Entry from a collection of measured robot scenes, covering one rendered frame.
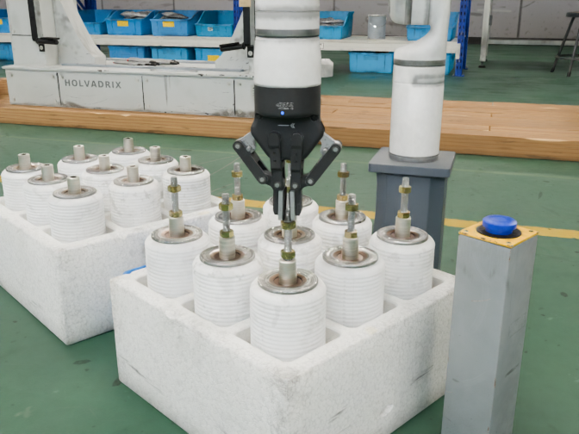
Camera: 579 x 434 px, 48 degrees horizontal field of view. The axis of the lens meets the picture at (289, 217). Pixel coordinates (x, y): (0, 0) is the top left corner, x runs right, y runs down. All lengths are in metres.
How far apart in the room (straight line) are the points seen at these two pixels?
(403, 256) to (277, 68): 0.36
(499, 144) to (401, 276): 1.73
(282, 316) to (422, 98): 0.55
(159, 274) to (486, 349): 0.46
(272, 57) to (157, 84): 2.37
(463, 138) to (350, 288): 1.83
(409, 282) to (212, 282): 0.29
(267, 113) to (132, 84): 2.42
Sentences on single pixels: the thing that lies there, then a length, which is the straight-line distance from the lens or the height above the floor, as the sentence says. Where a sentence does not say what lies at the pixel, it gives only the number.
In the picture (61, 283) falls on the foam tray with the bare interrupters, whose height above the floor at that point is 0.12.
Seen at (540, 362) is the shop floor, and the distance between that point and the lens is 1.21.
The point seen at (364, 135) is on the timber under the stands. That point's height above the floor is 0.05.
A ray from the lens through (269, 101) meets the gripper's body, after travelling 0.71.
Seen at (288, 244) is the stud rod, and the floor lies 0.30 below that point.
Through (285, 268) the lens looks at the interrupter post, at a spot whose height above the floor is 0.27.
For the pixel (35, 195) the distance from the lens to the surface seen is 1.31.
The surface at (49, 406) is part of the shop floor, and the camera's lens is 1.08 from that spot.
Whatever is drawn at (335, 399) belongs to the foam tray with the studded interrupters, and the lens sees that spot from 0.83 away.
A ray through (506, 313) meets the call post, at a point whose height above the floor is 0.23.
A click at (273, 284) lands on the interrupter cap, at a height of 0.25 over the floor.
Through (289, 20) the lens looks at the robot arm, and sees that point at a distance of 0.70.
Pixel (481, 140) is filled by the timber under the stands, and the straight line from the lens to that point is 2.64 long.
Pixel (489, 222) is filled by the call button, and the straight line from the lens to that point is 0.82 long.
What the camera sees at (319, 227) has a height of 0.24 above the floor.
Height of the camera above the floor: 0.59
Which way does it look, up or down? 19 degrees down
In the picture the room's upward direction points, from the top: straight up
